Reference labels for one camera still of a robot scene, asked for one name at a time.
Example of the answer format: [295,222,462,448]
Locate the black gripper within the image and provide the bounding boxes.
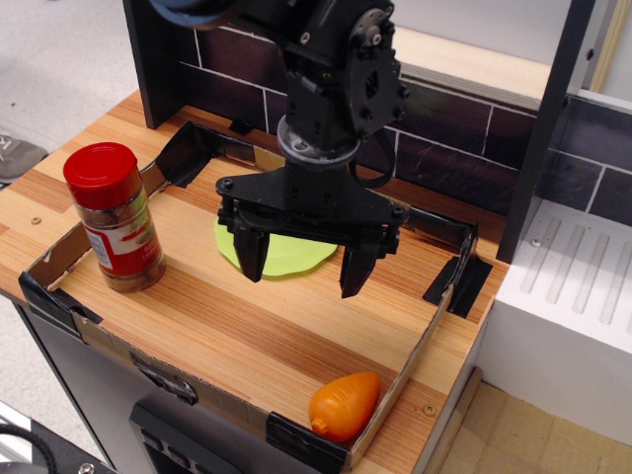
[216,164,409,298]

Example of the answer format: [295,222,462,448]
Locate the red-capped basil spice bottle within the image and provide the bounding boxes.
[63,142,166,292]

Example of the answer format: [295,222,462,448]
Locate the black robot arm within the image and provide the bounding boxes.
[154,1,409,297]

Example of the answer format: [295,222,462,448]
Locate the cardboard fence with black tape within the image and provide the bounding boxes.
[20,143,492,473]

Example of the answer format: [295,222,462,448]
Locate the green plastic plate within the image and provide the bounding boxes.
[213,220,338,278]

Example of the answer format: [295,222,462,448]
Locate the orange toy carrot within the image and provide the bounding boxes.
[308,371,380,442]

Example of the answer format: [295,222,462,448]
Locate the black toy oven panel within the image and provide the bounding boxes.
[128,404,241,474]

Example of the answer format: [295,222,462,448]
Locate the light wooden shelf board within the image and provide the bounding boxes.
[393,28,551,111]

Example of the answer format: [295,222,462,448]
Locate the dark left side panel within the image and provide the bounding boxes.
[122,0,186,129]

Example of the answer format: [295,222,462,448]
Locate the white toy sink drainboard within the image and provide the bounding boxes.
[477,201,631,444]

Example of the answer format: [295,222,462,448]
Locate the grey sneaker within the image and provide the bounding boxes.
[0,133,48,185]

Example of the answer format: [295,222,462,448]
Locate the dark shelf upright post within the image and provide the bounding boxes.
[497,0,616,264]

